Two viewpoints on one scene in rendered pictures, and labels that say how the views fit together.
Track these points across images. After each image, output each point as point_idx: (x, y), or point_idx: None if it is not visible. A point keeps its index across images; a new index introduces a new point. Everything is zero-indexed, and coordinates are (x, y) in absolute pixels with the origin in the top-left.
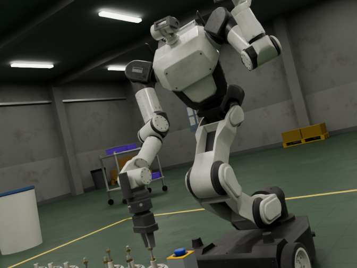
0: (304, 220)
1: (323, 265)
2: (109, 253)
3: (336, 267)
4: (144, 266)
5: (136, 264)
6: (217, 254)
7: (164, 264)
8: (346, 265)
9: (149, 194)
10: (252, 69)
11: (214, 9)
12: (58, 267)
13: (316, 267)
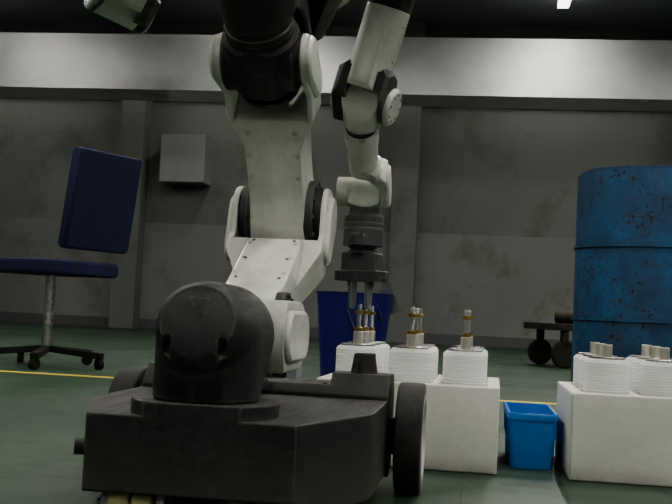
0: (99, 405)
1: (71, 499)
2: (464, 321)
3: (41, 493)
4: (394, 349)
5: (414, 347)
6: (297, 378)
7: (345, 343)
8: (13, 494)
9: (345, 223)
10: (141, 33)
11: None
12: (650, 359)
13: (92, 497)
